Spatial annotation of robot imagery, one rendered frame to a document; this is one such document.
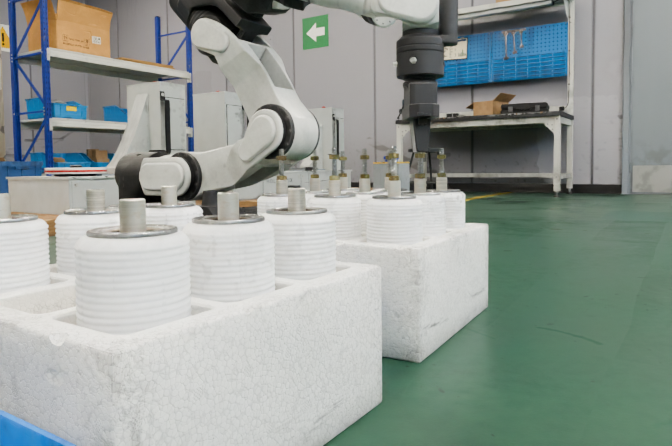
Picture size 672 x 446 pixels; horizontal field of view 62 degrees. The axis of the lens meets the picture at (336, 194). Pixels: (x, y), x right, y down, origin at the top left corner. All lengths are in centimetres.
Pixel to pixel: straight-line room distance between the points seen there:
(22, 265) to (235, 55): 97
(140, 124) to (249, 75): 195
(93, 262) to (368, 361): 37
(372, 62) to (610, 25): 258
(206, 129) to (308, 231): 324
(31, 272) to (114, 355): 28
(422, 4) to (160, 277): 72
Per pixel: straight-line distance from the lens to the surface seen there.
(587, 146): 602
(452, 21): 108
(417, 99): 103
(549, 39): 607
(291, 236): 65
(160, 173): 169
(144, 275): 48
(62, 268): 77
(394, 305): 90
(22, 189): 331
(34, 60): 664
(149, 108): 346
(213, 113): 382
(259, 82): 150
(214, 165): 160
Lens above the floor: 31
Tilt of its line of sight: 3 degrees down
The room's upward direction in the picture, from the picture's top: 1 degrees counter-clockwise
